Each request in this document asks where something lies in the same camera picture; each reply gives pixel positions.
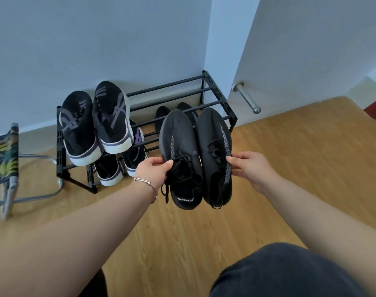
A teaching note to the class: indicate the person's left hand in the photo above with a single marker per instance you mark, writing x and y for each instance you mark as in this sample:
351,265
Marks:
152,174

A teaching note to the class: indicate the person's right hand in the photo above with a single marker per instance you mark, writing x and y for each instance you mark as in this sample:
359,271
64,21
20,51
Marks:
256,171

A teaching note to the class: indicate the person's left thumb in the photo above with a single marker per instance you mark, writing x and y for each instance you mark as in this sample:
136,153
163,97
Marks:
163,165

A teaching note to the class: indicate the person's right thumb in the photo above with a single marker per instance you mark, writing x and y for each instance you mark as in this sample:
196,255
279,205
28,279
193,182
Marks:
239,159

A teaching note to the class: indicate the black knit sneaker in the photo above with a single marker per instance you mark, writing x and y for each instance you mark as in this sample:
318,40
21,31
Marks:
178,142
214,142

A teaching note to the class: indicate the person's left forearm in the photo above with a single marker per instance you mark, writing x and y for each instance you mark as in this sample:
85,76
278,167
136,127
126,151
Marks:
82,231

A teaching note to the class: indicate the person's right forearm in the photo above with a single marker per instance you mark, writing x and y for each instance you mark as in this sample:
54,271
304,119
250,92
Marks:
324,225

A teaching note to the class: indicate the black sneaker with white sole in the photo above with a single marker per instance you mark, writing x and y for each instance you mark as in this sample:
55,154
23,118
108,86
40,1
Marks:
135,154
78,129
112,117
107,170

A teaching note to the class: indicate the plain black shoe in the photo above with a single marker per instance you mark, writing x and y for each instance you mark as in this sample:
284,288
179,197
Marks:
188,109
161,115

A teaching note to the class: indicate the black metal shoe rack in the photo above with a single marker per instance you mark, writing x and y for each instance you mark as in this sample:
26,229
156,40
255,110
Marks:
175,88

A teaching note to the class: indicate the dark grey shorts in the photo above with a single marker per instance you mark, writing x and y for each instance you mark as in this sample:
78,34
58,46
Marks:
283,272

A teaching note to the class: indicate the white door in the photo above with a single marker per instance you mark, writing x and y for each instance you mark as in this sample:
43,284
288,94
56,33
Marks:
299,52

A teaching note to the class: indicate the leaf print folding chair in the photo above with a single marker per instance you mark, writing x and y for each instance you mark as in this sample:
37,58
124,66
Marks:
4,157

